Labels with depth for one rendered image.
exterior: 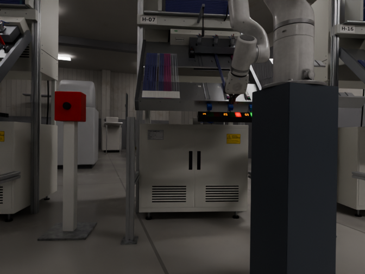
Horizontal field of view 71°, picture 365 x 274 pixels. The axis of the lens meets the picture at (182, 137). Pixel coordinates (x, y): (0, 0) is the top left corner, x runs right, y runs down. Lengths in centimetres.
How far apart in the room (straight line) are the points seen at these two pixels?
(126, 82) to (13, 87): 363
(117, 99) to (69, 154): 828
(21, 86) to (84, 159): 611
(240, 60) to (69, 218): 121
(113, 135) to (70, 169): 641
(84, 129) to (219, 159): 295
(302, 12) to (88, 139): 376
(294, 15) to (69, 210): 138
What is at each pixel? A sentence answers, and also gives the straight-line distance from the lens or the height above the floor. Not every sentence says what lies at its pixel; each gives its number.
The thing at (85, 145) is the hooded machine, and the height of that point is 36.
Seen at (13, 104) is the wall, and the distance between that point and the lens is 1005.
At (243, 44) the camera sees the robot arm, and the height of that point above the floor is 92.
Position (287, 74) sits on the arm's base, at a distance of 85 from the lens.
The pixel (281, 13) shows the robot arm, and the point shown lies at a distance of 92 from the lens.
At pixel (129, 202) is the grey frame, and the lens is 139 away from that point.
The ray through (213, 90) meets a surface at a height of 80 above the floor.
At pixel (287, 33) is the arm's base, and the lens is 89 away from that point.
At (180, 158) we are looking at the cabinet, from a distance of 164.
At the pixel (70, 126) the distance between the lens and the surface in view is 154.
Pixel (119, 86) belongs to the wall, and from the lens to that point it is 984.
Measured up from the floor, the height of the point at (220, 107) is 70.
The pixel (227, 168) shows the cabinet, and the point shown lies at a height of 34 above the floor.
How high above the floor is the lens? 55
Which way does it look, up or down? level
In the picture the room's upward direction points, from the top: 1 degrees clockwise
